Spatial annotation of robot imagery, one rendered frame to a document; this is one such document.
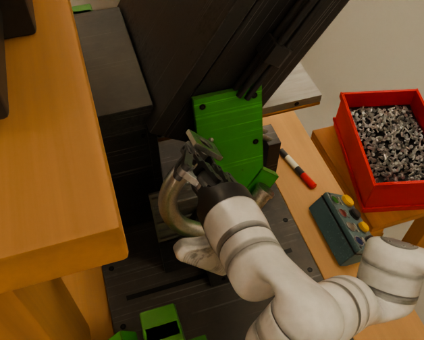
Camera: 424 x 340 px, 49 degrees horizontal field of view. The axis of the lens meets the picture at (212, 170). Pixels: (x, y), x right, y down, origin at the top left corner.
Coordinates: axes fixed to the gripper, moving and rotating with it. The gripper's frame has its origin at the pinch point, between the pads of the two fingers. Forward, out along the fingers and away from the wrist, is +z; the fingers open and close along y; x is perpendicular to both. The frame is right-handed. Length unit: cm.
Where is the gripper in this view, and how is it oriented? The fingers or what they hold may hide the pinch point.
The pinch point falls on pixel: (198, 157)
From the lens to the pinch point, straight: 69.3
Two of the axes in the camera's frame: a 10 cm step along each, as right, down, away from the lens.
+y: -7.1, -3.8, -5.9
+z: -3.2, -5.7, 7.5
